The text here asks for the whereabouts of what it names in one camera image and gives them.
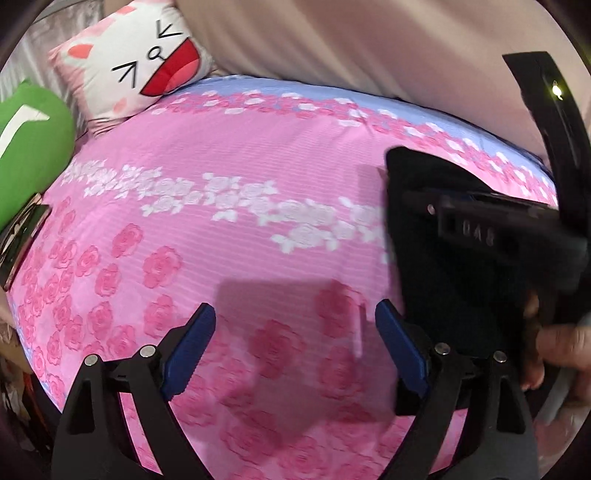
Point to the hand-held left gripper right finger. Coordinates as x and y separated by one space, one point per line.
401 346

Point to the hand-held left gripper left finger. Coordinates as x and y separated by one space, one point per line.
189 350

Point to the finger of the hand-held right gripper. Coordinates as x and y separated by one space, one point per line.
429 205

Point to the black pants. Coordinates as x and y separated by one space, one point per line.
443 286

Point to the person's right hand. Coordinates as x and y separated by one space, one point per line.
561 344

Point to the pink rose print bedsheet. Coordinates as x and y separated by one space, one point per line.
207 258

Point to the dark glossy phone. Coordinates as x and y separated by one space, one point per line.
23 240

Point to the green pillow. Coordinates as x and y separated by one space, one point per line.
32 152

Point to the cat face pillow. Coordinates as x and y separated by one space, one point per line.
138 60

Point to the grey shiny cloth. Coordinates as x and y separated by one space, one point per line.
41 46

